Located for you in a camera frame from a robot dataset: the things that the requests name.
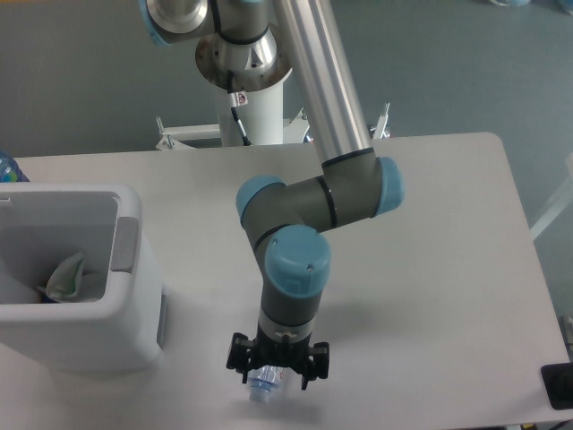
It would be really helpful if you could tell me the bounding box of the crushed clear plastic bottle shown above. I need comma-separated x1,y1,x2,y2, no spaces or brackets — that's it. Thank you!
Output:
247,365,287,403

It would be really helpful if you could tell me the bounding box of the white plastic trash can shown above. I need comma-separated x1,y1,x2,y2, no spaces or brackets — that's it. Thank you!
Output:
1,183,166,372

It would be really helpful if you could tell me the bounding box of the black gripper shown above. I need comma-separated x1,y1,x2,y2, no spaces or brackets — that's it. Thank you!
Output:
226,326,330,391

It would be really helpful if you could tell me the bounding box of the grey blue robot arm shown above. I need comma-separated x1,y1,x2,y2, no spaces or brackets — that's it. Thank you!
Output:
140,1,405,383

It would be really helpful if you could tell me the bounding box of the black device at right edge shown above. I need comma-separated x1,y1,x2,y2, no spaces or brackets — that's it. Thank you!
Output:
541,362,572,410

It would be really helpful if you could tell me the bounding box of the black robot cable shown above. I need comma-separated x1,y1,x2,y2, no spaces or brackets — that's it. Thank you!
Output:
225,70,252,147

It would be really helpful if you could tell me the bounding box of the white frame at right edge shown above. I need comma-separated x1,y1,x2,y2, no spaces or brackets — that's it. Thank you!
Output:
529,153,572,241

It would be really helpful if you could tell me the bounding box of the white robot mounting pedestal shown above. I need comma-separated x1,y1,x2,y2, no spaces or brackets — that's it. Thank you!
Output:
154,84,392,151

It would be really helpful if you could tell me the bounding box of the water bottle at left edge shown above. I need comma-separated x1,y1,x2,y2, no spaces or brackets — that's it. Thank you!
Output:
0,151,30,183

